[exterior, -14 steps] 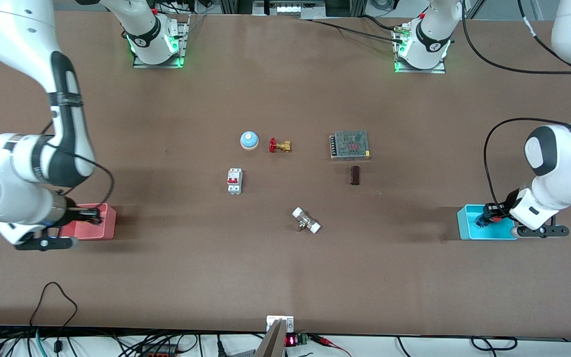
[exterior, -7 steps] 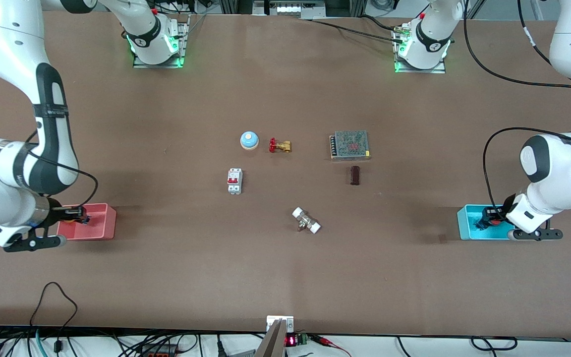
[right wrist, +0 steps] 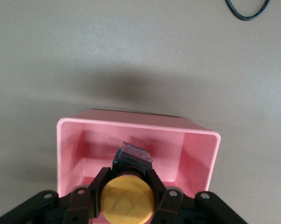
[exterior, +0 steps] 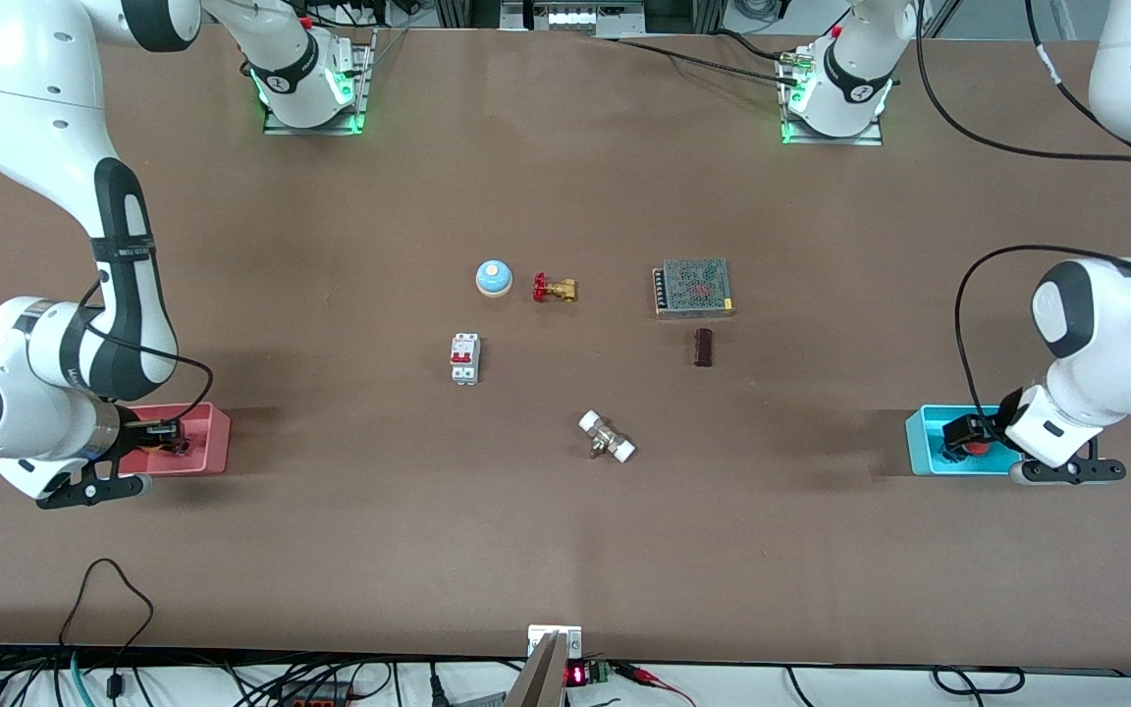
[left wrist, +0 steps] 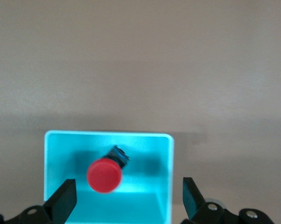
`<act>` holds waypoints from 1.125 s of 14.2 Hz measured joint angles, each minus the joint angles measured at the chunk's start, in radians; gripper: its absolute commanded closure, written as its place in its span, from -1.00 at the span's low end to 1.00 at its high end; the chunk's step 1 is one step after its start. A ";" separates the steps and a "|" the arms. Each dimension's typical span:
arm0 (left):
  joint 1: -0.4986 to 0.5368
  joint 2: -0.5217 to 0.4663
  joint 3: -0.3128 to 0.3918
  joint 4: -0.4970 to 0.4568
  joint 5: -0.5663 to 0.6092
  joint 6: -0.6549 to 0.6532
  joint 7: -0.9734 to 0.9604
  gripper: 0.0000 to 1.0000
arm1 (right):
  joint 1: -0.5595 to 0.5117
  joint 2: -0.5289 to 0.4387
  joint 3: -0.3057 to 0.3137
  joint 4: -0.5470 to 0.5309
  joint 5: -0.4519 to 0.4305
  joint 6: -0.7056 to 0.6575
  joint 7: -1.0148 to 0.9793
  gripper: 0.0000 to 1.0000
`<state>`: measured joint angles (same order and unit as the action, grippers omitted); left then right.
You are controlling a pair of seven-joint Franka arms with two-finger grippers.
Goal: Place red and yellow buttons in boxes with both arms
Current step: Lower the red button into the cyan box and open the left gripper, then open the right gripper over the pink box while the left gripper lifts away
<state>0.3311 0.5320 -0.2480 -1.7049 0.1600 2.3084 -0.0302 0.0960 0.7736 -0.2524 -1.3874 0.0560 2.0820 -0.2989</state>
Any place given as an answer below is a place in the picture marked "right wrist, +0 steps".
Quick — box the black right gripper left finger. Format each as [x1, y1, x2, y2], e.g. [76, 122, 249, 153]
[0, 166, 113, 224]

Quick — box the yellow push button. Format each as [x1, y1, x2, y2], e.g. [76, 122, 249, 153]
[100, 141, 155, 224]

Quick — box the thin black looped cable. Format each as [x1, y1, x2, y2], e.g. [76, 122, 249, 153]
[224, 0, 271, 21]

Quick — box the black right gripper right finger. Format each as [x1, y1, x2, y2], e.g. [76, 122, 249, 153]
[144, 168, 250, 224]

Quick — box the pink plastic box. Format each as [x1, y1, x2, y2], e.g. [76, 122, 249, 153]
[56, 109, 222, 204]

